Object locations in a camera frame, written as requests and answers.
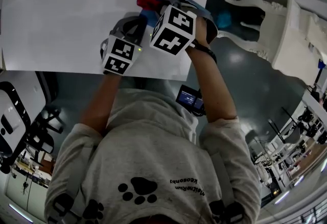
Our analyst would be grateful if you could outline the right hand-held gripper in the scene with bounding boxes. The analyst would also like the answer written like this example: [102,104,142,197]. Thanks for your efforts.
[149,0,219,56]

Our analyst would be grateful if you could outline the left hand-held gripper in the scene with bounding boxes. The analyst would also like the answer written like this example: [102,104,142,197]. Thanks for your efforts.
[100,14,148,76]

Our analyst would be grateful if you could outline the person's left forearm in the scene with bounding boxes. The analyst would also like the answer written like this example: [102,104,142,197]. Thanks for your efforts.
[86,73,123,137]

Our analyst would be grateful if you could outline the person's right forearm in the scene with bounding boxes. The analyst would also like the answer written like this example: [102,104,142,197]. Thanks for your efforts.
[184,43,239,125]

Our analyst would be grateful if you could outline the person's right hand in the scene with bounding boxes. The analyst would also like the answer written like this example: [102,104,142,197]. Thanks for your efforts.
[193,17,212,48]

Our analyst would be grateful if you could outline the teal plastic object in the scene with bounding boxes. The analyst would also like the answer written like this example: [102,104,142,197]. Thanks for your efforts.
[215,11,232,28]

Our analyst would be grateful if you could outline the person's trousers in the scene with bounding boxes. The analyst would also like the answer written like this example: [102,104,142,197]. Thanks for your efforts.
[132,77,177,106]

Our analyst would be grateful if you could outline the black device with blue screen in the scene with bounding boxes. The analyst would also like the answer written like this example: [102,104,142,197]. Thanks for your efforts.
[175,84,205,117]

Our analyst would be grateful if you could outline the white ornate chair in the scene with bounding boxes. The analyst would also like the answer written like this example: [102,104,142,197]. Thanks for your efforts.
[217,0,327,84]

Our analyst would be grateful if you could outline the person's grey paw-print sweatshirt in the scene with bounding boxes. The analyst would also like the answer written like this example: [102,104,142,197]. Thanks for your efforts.
[43,87,263,224]

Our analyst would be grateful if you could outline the black chair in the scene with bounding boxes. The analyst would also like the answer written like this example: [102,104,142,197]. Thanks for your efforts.
[24,106,65,160]

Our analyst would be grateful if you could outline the white shelving with clutter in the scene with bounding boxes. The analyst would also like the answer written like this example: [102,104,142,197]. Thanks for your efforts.
[251,89,327,201]

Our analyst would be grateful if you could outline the black wrist cord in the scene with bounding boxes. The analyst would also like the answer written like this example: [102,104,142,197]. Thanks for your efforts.
[190,39,218,65]

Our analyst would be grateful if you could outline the grey shoulder strap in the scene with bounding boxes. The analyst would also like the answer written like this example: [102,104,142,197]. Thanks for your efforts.
[45,181,85,224]
[208,151,246,224]

